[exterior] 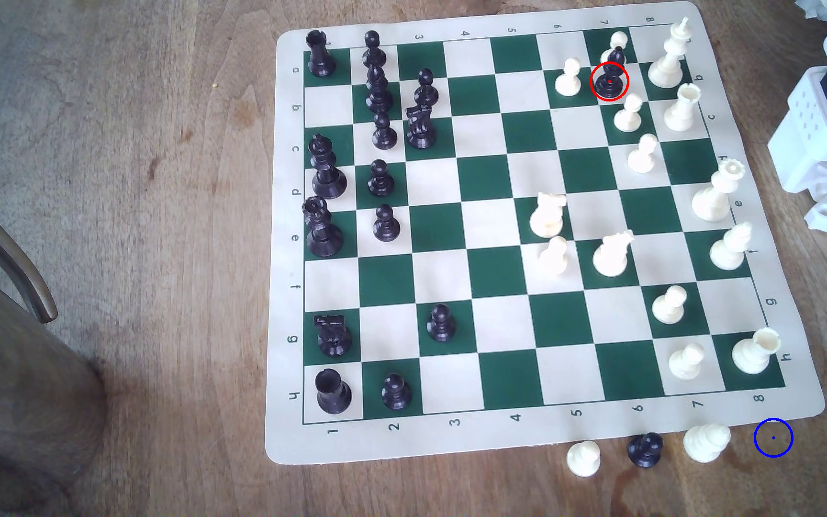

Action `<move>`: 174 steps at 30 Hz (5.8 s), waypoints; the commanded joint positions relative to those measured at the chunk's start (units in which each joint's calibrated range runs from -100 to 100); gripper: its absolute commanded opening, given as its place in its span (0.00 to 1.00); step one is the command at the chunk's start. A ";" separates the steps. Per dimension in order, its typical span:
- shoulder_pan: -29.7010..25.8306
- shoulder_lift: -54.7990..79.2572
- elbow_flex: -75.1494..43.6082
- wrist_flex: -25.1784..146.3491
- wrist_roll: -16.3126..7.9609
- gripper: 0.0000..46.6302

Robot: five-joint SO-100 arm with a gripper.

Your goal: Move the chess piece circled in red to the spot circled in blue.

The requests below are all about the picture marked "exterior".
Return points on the black chess bishop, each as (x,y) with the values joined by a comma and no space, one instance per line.
(378,93)
(610,80)

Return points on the black chess pawn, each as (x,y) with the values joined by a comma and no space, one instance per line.
(380,182)
(374,52)
(386,225)
(645,451)
(426,90)
(384,135)
(441,325)
(396,394)

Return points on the black chess queen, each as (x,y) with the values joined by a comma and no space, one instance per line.
(322,233)

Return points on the green and white chess mat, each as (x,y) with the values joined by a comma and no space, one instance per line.
(499,215)

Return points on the black chess knight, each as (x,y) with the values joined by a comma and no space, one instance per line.
(421,129)
(333,337)

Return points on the black chess king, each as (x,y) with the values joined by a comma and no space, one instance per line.
(328,176)

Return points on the white chess pawn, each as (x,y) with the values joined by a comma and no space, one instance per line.
(669,307)
(553,258)
(568,80)
(618,39)
(642,158)
(584,459)
(685,363)
(628,116)

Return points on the white chess knight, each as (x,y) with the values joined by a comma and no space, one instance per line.
(611,257)
(548,217)

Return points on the black chess rook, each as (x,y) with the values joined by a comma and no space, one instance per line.
(320,57)
(332,393)

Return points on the white chess queen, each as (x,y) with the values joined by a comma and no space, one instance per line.
(713,199)

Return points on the white chess rook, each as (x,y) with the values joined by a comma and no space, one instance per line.
(682,111)
(753,353)

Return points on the white chess bishop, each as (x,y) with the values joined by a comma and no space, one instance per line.
(728,250)
(706,442)

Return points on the white bishop top right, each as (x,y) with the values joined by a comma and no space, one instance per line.
(667,64)

